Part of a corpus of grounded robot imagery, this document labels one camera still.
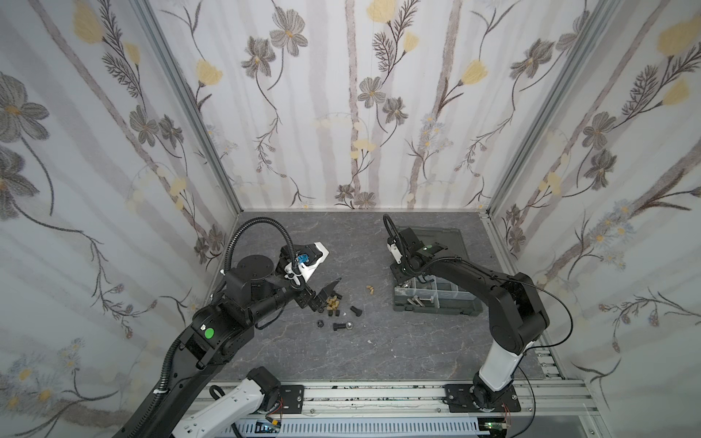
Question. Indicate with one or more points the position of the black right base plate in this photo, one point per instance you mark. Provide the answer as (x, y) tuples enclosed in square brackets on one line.
[(474, 399)]

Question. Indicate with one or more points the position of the white slotted cable duct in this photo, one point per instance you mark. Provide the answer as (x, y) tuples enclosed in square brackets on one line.
[(364, 427)]

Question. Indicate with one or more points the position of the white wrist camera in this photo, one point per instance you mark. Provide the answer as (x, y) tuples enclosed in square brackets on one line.
[(307, 259), (396, 253)]

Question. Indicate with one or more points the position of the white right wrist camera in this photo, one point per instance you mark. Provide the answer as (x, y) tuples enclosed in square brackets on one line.
[(396, 253)]

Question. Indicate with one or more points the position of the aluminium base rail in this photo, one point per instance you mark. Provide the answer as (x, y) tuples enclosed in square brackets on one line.
[(549, 408)]

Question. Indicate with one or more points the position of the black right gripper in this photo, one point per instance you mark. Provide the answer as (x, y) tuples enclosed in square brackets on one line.
[(411, 255)]

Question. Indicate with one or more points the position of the brass wing nuts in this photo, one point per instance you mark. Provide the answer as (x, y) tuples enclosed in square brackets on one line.
[(333, 306)]

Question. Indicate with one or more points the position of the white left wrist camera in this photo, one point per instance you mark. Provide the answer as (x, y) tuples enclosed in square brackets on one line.
[(307, 259)]

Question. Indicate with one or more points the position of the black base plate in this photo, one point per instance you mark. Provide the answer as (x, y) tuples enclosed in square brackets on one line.
[(287, 399), (474, 399)]

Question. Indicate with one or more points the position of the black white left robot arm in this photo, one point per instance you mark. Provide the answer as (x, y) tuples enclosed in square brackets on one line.
[(254, 289)]

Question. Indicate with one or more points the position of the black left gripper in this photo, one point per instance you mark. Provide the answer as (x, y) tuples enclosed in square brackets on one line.
[(307, 297)]

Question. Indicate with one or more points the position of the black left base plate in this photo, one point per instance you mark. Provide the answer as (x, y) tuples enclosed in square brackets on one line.
[(287, 399)]

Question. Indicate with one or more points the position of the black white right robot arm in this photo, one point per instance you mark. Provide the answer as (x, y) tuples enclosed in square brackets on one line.
[(517, 317)]

